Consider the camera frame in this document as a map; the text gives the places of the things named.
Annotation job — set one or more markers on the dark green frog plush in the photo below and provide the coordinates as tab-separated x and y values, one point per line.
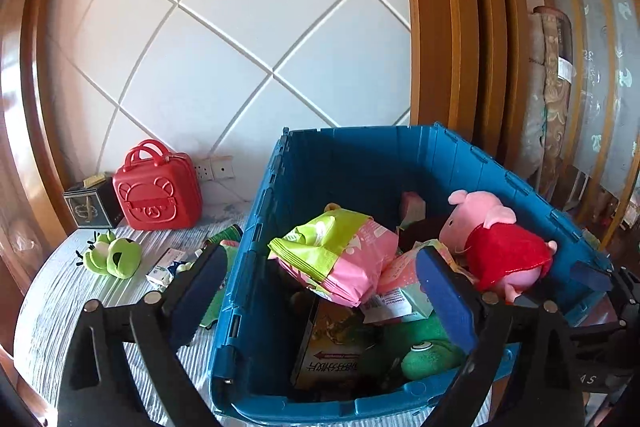
430	357

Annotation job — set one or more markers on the wooden wall frame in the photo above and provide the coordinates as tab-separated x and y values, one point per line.
450	32

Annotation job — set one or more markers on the striped grey tablecloth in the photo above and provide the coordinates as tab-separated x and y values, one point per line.
50	307

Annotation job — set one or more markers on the yellow green printed box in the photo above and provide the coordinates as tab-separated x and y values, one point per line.
330	342

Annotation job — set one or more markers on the pink pig plush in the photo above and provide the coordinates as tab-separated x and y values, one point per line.
500	252

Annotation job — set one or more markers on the pale green packet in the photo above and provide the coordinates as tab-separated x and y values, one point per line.
417	299

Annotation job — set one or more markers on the flat gold box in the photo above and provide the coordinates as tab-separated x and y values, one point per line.
94	181

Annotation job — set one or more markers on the green and pink wipes pack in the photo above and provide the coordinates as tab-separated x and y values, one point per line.
320	252

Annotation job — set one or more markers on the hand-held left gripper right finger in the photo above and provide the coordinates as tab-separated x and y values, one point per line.
447	302

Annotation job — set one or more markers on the patterned glass door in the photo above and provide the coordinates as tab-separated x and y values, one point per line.
610	57

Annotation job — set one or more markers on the white wall socket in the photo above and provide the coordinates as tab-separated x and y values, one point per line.
220	168

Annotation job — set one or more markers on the pink floral tissue pack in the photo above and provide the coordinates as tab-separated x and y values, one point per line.
400	277

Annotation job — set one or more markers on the red plastic suitcase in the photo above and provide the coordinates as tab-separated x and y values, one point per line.
155	202

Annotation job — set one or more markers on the white cardboard box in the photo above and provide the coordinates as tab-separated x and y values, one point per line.
162	272

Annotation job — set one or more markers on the blue plastic crate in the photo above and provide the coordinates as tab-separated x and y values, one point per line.
350	167

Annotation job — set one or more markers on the rolled patterned carpet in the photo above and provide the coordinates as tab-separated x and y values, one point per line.
557	107

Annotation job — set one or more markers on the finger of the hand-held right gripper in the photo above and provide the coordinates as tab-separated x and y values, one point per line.
592	274

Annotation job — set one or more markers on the light green frog plush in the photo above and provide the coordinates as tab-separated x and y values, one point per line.
117	257

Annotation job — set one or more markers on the small black box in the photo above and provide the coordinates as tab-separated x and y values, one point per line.
87	207

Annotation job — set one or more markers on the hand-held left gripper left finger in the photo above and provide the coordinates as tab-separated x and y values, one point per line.
197	297

